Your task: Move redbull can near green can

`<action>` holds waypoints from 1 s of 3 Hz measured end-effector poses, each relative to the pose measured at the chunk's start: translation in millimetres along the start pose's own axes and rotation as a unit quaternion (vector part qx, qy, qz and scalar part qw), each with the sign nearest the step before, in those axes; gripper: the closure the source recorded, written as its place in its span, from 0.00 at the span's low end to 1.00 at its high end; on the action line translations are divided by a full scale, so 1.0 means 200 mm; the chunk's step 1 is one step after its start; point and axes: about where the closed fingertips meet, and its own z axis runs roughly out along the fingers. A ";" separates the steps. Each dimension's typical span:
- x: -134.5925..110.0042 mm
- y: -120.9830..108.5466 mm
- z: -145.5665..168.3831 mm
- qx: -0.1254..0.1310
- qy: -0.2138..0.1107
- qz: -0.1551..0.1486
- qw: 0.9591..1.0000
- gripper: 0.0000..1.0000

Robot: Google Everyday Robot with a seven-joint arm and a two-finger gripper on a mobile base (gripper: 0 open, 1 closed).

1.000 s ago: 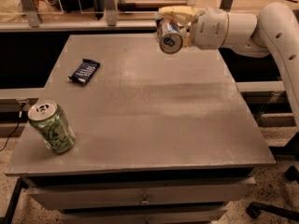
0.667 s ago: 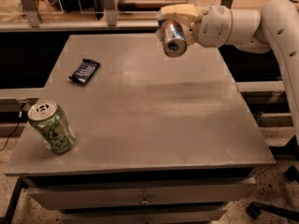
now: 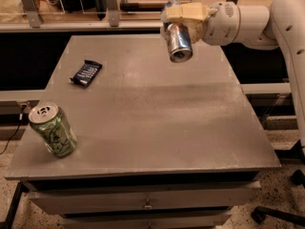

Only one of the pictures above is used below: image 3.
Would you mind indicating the silver blue redbull can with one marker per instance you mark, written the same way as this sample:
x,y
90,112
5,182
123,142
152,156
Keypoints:
x,y
178,42

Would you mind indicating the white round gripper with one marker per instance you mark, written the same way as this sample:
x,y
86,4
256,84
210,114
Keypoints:
x,y
221,22

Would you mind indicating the black office chair base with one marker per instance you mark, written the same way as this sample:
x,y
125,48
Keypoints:
x,y
281,200

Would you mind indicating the green soda can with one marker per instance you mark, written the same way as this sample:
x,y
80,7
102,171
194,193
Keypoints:
x,y
52,124

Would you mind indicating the metal railing post middle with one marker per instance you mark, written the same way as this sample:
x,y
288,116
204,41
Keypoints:
x,y
113,13

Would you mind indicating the grey drawer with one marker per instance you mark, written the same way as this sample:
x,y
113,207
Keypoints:
x,y
144,198
175,220

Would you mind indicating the grey upper drawer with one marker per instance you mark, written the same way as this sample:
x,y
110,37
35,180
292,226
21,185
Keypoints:
x,y
144,198

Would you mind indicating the grey lower drawer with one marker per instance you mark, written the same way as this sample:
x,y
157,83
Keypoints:
x,y
175,220

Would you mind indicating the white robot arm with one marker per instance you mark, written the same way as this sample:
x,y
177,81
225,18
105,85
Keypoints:
x,y
281,25

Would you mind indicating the dark blue snack bar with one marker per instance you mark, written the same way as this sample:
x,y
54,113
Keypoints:
x,y
86,74

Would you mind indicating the metal railing post left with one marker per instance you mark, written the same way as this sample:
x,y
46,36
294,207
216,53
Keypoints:
x,y
31,11

